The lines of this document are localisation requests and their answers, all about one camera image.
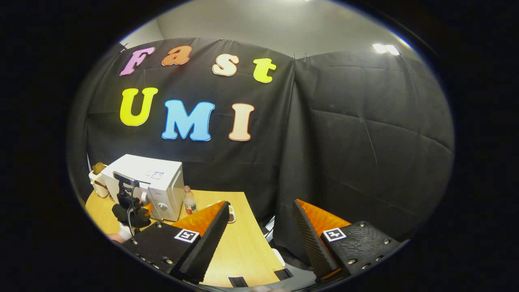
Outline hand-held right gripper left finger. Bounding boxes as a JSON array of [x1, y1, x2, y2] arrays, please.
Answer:
[[122, 201, 231, 284]]

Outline white microwave oven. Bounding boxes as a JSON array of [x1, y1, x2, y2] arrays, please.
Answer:
[[101, 154, 185, 221]]

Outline clear red label bottle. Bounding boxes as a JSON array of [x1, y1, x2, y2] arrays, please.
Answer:
[[183, 186, 198, 215]]

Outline white toaster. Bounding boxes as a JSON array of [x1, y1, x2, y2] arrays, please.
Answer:
[[89, 168, 110, 198]]

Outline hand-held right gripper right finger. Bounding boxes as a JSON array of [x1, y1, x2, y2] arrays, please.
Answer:
[[292, 199, 402, 282]]

